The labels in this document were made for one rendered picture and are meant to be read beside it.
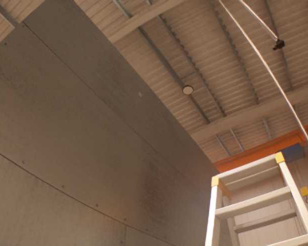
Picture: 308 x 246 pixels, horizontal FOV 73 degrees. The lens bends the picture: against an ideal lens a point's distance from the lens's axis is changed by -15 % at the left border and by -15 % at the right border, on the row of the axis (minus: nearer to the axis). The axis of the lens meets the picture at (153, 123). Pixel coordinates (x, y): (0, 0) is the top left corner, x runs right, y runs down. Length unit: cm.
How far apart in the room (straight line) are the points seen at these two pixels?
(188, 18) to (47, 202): 660
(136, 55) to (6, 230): 711
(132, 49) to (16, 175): 687
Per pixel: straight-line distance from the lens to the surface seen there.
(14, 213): 74
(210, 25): 719
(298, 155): 928
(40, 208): 79
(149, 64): 770
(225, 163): 969
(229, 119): 924
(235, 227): 123
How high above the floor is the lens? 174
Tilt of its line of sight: 44 degrees up
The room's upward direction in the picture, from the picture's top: straight up
